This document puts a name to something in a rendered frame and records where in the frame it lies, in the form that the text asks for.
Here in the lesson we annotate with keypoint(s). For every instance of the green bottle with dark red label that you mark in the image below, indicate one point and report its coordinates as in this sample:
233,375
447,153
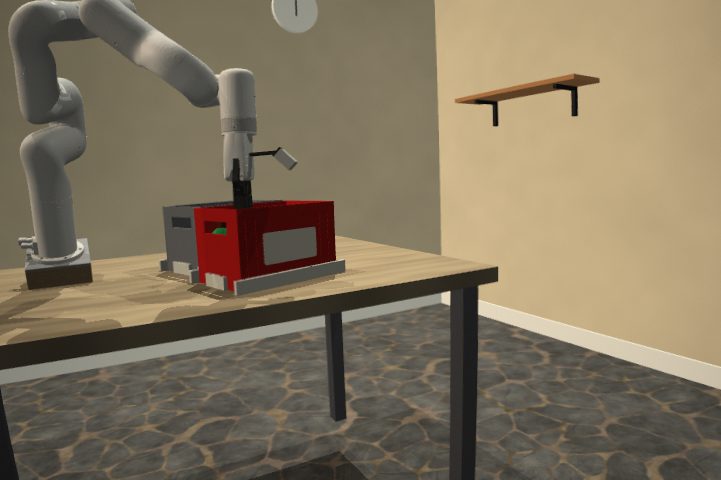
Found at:
221,228

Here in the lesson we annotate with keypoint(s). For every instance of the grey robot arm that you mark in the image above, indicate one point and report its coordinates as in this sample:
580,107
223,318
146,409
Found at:
42,99

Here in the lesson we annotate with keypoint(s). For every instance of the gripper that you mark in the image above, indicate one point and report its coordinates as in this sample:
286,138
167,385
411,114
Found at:
237,146

